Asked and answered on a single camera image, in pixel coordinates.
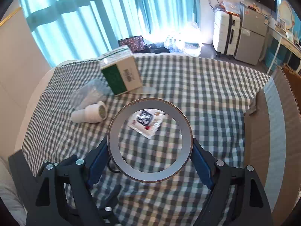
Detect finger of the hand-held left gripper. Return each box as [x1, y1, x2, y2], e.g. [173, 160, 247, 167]
[97, 184, 123, 226]

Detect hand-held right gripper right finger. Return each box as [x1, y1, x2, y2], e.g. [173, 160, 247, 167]
[192, 138, 274, 226]

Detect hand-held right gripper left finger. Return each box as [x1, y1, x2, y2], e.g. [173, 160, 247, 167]
[25, 137, 111, 226]

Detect brown tape roll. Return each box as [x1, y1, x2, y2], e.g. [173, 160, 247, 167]
[107, 98, 194, 183]

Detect cardboard box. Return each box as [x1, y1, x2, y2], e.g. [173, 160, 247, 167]
[243, 67, 301, 217]

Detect white bottle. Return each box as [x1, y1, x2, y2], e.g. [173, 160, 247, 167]
[71, 101, 109, 124]

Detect white packet with dark picture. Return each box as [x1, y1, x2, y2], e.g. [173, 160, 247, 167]
[128, 109, 165, 140]

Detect grey cloth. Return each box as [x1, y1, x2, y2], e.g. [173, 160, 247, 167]
[246, 96, 259, 116]

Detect checkered tablecloth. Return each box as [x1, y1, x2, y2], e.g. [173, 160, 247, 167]
[22, 53, 271, 226]

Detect grey sofa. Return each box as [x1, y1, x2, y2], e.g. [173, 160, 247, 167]
[0, 149, 38, 226]

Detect green and white box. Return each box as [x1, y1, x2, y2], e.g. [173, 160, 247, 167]
[99, 46, 143, 96]

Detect dark floral bag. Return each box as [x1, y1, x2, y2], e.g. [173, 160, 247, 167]
[118, 35, 145, 53]

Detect black cloth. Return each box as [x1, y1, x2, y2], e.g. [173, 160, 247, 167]
[143, 41, 170, 53]

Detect pack of water bottles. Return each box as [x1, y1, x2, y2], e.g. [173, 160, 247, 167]
[165, 34, 186, 52]

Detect large clear plastic bag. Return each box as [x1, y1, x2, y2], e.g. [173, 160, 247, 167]
[183, 21, 203, 55]

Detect blue storage bins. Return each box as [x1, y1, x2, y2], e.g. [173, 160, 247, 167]
[265, 38, 288, 69]

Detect white suitcase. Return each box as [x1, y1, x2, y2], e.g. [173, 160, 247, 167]
[213, 11, 242, 59]

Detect grey fridge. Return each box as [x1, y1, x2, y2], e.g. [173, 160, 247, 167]
[235, 7, 271, 66]

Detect blue curtain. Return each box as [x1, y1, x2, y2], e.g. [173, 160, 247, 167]
[19, 0, 200, 67]

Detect white side desk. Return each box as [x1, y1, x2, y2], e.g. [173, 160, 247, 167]
[266, 21, 301, 76]

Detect plastic bag with orange items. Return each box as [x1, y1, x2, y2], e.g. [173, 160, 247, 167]
[215, 0, 242, 15]

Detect round white mirror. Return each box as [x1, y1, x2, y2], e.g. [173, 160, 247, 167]
[277, 0, 295, 31]

